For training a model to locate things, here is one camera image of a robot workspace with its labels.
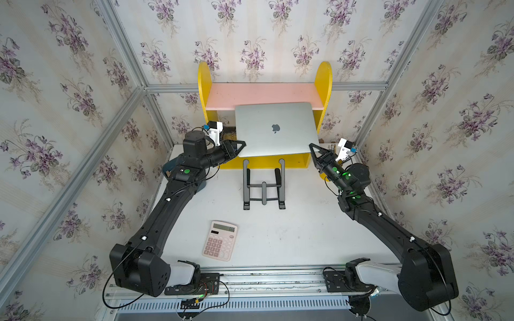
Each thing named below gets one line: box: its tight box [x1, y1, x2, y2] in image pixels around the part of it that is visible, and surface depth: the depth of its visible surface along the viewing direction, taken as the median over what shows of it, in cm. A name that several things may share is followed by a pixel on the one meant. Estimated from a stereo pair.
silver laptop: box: [234, 102, 320, 158], surface depth 74 cm
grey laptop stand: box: [242, 158, 286, 210], surface depth 96 cm
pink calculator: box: [202, 220, 239, 263], surface depth 84 cm
